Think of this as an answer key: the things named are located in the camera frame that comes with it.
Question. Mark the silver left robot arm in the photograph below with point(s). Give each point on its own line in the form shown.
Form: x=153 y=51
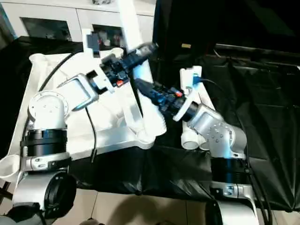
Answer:
x=47 y=110

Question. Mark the black plastic mat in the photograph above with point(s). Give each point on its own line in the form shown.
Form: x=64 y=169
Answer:
x=257 y=105

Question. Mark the white cabinet with glass doors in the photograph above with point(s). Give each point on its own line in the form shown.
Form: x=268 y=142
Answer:
x=47 y=11

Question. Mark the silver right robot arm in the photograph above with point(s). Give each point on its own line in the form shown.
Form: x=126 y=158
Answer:
x=218 y=136

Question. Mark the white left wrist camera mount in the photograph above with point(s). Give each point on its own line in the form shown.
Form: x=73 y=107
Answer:
x=91 y=42

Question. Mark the white plastic table top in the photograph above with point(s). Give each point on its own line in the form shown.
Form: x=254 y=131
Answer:
x=112 y=136

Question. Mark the grey crumpled bag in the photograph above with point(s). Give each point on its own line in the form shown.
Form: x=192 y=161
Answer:
x=99 y=2

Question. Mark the tan label tag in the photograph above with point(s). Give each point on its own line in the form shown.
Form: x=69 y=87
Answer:
x=185 y=45

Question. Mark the black metal frame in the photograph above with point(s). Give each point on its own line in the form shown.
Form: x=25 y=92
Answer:
x=257 y=50

